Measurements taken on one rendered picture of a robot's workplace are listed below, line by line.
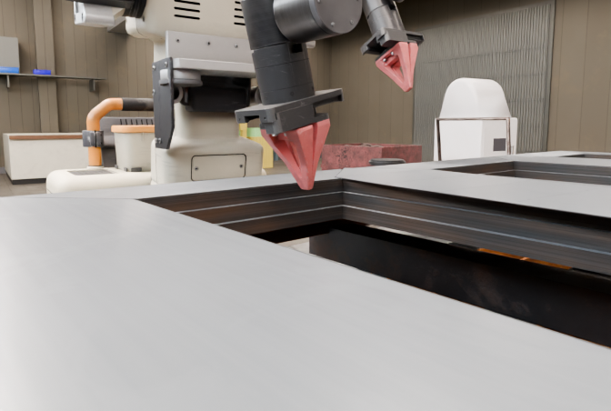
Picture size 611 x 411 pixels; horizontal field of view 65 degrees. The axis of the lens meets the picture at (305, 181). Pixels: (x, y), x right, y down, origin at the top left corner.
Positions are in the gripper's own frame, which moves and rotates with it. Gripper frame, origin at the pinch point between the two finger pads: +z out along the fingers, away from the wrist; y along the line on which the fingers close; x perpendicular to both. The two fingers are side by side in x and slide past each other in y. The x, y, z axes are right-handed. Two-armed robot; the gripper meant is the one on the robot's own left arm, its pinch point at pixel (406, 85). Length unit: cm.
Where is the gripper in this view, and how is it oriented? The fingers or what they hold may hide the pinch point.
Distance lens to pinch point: 87.1
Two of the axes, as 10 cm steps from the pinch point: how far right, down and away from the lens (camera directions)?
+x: -5.0, 3.6, 7.9
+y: 8.3, -0.7, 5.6
